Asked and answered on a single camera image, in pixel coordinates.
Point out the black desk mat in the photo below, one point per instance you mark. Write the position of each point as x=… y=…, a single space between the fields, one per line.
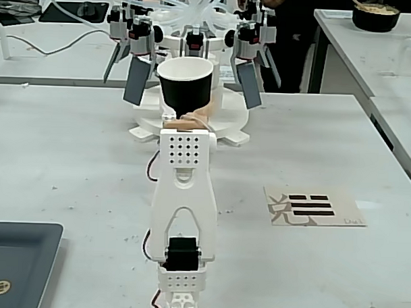
x=68 y=12

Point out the narrow dark grey paddle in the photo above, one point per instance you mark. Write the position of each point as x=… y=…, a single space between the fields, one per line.
x=113 y=61
x=271 y=68

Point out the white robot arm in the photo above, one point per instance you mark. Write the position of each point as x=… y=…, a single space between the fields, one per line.
x=182 y=200

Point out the black bowl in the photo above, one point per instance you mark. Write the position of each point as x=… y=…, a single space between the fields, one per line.
x=375 y=19

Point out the printed paper mat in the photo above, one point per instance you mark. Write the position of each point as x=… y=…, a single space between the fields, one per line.
x=338 y=209

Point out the black paper cup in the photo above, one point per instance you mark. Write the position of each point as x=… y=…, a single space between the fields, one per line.
x=185 y=89

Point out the dark grey tray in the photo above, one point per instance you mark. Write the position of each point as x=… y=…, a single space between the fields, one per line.
x=16 y=255

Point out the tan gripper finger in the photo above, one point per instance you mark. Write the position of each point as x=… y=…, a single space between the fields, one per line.
x=193 y=124

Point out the dark crumpled cloth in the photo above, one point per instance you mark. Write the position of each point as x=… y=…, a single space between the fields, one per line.
x=14 y=8

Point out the person in black clothes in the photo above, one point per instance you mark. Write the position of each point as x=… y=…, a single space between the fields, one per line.
x=293 y=49

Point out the white bent stand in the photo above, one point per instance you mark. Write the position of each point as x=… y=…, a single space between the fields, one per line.
x=5 y=39

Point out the wide grey flat paddle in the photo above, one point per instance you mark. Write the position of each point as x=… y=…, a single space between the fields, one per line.
x=137 y=80
x=250 y=84

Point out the wooden spoon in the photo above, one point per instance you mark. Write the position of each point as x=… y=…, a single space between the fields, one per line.
x=356 y=1

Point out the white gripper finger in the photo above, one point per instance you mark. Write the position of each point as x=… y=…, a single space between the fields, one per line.
x=168 y=117

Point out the black table leg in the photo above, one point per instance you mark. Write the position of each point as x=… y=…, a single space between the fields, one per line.
x=316 y=63

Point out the printed white label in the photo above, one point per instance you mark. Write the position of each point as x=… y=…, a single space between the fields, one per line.
x=227 y=73

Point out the clear tube bundle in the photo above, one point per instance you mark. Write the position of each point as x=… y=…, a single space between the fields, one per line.
x=193 y=8

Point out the white carousel dispensing machine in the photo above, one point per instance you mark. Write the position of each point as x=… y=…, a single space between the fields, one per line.
x=226 y=124

